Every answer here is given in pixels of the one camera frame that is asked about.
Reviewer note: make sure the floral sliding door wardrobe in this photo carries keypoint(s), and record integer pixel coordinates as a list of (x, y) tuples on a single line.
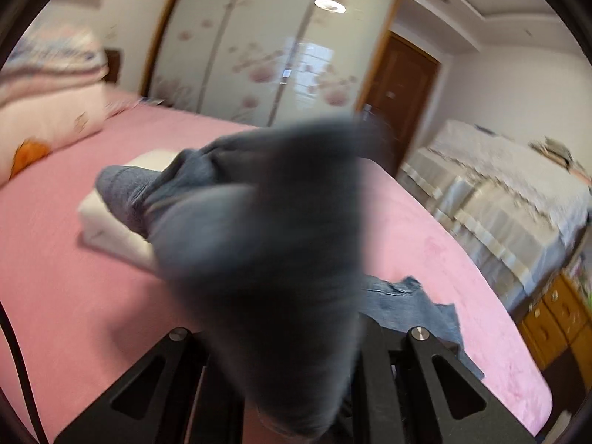
[(259, 55)]

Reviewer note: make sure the lace cloth covered furniture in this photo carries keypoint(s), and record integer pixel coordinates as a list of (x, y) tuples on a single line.
[(499, 194)]

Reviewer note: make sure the blue denim jeans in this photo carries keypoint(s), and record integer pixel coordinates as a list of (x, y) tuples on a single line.
[(259, 249)]

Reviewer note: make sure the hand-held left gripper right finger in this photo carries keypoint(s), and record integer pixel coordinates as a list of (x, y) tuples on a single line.
[(375, 360)]

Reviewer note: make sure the brown wooden door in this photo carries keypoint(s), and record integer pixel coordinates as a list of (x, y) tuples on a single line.
[(397, 97)]

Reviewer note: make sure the yellow wooden cabinet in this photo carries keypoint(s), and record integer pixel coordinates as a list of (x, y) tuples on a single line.
[(559, 319)]

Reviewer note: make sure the striped folded quilt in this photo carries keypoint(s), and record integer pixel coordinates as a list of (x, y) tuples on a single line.
[(55, 60)]

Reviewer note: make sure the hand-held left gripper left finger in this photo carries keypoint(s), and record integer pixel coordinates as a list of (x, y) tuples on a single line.
[(185, 370)]

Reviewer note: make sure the white folded garment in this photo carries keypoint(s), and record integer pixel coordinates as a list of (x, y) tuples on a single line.
[(106, 222)]

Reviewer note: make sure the pink blanket bed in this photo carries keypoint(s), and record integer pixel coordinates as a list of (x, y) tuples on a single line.
[(69, 277)]

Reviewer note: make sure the dark wooden headboard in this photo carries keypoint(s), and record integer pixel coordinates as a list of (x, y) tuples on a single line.
[(113, 67)]

